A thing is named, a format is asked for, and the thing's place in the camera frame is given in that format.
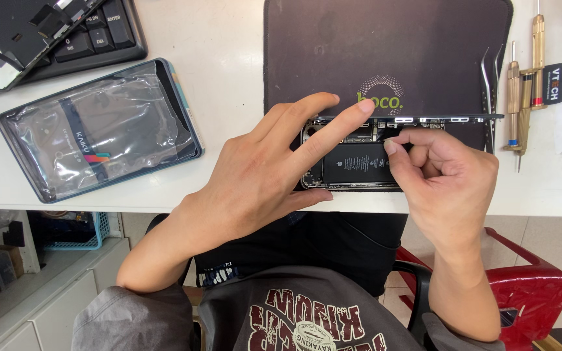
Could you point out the person's left hand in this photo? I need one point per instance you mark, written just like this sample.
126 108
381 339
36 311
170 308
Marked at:
251 185

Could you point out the person's right hand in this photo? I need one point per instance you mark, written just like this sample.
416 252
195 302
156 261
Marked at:
456 195

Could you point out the detached phone display panel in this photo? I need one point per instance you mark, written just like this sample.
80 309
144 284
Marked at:
437 117

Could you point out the phone body with battery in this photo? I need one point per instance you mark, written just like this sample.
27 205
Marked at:
354 165

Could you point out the blue-grey tablet case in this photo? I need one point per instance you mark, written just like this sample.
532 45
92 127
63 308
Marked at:
186 126

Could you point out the black chair armrest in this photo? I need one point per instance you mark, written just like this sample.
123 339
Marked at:
420 287

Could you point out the person's black shorts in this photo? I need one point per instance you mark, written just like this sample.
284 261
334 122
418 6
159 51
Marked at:
330 248

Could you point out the silver curved tweezers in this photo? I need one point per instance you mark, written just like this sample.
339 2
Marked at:
489 97

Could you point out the gold screwdriver black band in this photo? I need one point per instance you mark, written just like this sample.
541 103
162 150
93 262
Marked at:
524 117

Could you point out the gold precision screwdriver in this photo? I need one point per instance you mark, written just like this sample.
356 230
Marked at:
513 97

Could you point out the red plastic chair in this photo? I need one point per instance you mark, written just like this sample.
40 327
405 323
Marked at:
530 287

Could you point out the person's grey printed shirt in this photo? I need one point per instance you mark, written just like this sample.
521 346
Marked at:
271 312

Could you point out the clear plastic bag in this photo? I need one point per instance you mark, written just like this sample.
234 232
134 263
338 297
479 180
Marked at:
115 131

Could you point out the black printed tool holder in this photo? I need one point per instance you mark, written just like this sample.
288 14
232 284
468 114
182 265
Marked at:
554 84

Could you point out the dark brown work mat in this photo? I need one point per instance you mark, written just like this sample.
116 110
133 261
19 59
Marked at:
408 44

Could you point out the gold screwdriver red band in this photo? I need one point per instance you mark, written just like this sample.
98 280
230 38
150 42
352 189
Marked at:
538 48

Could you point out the blue plastic basket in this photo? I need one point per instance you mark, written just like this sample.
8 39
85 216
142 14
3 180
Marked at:
90 234

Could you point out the black keyboard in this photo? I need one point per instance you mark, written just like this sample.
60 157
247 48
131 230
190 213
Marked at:
105 34

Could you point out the white cabinet with clutter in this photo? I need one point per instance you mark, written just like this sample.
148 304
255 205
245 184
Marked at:
42 302

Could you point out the disassembled phone screen part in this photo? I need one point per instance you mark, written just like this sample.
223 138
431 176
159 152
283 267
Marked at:
12 34

